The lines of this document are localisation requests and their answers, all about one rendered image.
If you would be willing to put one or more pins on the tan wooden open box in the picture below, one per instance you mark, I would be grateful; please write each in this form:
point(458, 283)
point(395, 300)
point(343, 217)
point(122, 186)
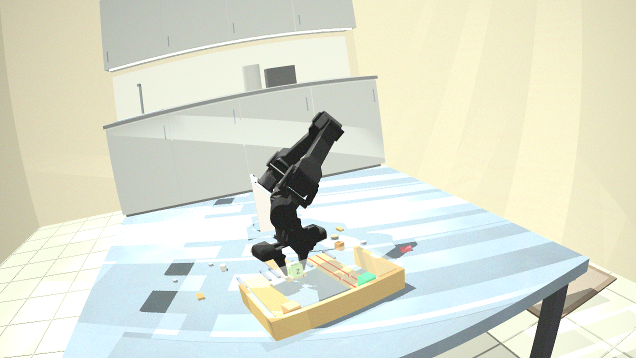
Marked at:
point(300, 296)

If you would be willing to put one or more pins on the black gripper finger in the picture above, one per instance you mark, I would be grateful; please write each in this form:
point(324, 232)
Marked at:
point(280, 261)
point(303, 256)

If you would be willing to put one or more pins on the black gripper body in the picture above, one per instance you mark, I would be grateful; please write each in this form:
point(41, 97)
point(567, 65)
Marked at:
point(266, 252)

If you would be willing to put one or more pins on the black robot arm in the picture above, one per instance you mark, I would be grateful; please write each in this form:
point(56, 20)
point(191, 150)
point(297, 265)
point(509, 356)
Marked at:
point(301, 178)

